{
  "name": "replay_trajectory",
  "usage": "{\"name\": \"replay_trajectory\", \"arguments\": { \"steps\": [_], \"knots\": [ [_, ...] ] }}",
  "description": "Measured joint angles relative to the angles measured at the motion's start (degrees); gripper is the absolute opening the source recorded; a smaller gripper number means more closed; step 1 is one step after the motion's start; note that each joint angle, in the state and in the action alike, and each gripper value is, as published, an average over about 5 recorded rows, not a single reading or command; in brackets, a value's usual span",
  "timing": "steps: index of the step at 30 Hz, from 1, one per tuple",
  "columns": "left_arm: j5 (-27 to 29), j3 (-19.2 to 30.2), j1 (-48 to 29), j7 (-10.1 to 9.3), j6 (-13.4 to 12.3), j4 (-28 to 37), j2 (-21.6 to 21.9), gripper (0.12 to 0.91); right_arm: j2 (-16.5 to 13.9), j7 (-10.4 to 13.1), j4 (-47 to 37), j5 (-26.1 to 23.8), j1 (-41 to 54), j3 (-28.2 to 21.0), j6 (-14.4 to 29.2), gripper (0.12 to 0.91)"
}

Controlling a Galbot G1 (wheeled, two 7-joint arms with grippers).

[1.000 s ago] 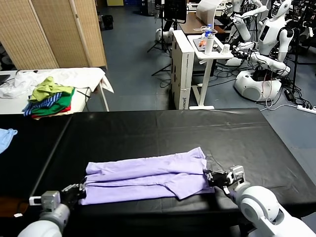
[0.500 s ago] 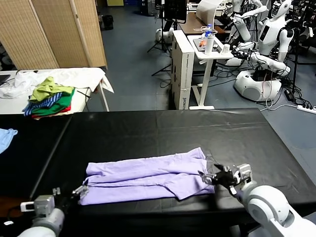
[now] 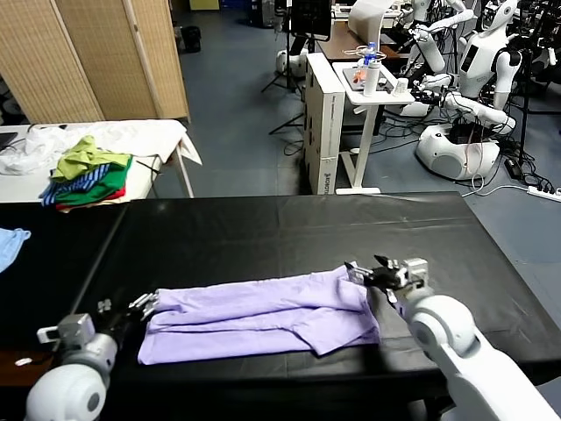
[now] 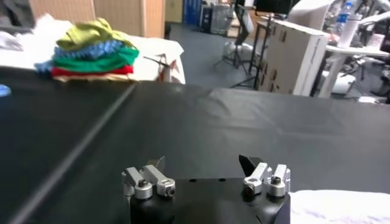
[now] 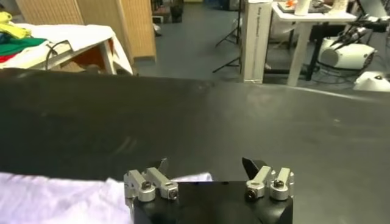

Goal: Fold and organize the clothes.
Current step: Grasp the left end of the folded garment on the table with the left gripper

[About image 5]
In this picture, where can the green folded garment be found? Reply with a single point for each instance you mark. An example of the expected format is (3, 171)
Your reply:
(18, 46)

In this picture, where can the black plastic table cover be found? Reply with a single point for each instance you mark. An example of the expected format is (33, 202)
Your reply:
(213, 121)

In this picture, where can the blue striped garment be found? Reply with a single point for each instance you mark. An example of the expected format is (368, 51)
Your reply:
(3, 37)

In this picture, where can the large white robot base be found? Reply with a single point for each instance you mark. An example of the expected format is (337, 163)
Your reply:
(347, 56)

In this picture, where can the wooden folding screen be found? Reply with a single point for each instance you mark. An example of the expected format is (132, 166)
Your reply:
(134, 27)

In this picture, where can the white standing desk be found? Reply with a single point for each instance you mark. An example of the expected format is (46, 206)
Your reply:
(300, 45)

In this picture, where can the lavender t-shirt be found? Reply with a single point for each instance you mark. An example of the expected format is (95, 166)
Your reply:
(61, 201)

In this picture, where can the white paper cup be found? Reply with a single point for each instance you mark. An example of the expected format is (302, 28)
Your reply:
(339, 6)

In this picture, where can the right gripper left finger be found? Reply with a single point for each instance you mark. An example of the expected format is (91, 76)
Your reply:
(152, 184)

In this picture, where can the lime green garment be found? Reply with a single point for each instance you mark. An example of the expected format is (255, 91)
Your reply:
(12, 29)

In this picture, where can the black tripod stand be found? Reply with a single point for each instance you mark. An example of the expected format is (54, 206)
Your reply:
(231, 39)

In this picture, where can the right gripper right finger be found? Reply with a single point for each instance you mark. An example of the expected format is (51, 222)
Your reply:
(268, 182)

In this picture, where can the black trash bin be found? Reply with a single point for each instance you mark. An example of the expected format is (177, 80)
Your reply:
(176, 12)

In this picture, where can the red folded garment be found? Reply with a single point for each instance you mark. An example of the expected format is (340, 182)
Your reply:
(7, 58)

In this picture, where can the tall white cardboard box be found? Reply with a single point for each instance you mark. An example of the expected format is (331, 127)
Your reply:
(256, 42)

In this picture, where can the white folding table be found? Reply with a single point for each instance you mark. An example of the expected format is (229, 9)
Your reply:
(85, 35)

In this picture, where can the white side table frame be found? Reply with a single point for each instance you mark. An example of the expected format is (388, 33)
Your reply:
(108, 59)

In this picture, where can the white thermos bottle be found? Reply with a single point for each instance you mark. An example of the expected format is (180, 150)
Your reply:
(302, 7)

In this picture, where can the gray tray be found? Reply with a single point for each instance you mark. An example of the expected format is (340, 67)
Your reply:
(288, 8)

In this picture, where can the small orange item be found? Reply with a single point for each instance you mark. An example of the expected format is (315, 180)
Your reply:
(290, 3)

